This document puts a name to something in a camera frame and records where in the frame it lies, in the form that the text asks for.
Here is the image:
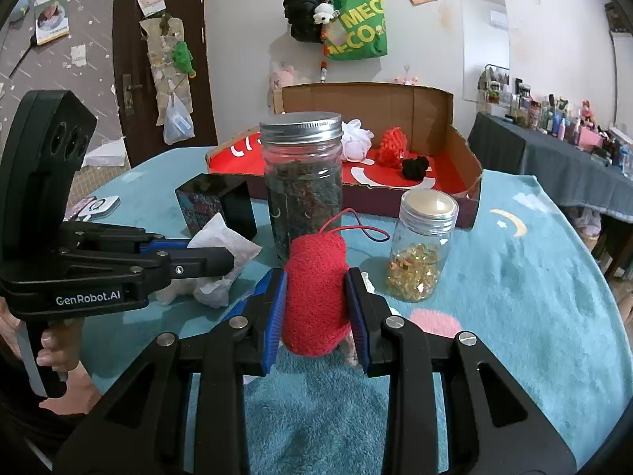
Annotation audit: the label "red knitted mesh ball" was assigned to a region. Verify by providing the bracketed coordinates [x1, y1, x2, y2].
[378, 127, 407, 169]

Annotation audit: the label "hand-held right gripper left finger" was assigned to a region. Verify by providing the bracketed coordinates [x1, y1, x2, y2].
[54, 267, 290, 475]

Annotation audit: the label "white paper sheets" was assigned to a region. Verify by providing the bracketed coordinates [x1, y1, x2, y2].
[81, 139, 127, 168]

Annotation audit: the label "wall mirror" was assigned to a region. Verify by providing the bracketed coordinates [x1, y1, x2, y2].
[455, 0, 510, 105]

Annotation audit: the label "large glass jar metal lid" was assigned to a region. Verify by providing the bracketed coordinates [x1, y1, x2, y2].
[260, 112, 344, 265]

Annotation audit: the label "cardboard box with red lining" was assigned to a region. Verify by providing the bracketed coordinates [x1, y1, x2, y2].
[205, 82, 484, 231]

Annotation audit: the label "white mesh bath pouf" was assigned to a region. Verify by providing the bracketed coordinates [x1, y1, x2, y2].
[340, 119, 375, 163]

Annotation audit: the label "floral tin box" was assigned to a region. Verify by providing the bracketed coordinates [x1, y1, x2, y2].
[175, 173, 258, 249]

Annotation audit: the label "small jar of gold beads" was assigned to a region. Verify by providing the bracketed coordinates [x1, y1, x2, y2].
[387, 189, 460, 304]

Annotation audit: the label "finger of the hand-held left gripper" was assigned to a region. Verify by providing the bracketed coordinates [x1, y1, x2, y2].
[60, 221, 193, 255]
[62, 247, 236, 289]

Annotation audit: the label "white sachet pouch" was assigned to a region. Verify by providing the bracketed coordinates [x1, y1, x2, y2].
[187, 212, 263, 310]

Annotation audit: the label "green tote bag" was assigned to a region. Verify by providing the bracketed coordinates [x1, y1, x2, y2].
[324, 0, 387, 61]

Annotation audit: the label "beige hanging organiser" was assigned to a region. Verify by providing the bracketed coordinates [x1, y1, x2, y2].
[140, 15, 196, 127]

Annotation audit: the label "red fuzzy pouch with cord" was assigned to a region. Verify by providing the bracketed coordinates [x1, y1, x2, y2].
[282, 208, 391, 357]

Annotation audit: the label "dark brown door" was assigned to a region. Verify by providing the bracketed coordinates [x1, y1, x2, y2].
[113, 0, 218, 154]

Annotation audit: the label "person's left hand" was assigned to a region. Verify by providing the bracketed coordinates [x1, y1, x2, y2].
[37, 317, 102, 410]

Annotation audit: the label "teal fleece blanket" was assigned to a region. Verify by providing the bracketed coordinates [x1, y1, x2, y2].
[64, 151, 626, 475]

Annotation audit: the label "row of cosmetic bottles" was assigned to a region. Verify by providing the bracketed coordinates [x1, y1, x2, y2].
[477, 64, 633, 174]

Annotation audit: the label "white wardrobe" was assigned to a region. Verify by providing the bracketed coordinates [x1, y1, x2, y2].
[612, 34, 633, 120]

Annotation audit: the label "black bag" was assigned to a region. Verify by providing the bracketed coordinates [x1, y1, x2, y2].
[283, 0, 330, 43]

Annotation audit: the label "clear plastic bag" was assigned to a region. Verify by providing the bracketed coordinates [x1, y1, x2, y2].
[163, 91, 195, 145]

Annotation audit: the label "table with grey cloth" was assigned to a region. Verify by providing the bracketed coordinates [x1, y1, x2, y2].
[467, 111, 633, 223]

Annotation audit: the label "white booklet on wall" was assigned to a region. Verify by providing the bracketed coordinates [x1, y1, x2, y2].
[34, 1, 70, 46]

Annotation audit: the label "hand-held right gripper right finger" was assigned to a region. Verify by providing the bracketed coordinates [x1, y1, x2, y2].
[343, 267, 579, 475]

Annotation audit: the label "pink plush toy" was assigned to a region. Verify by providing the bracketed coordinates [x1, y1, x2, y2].
[268, 62, 298, 92]

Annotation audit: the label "green plush toy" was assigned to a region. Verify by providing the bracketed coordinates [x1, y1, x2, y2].
[171, 41, 197, 78]

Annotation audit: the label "black crochet scrunchie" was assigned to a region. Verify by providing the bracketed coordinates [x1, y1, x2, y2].
[400, 156, 430, 182]

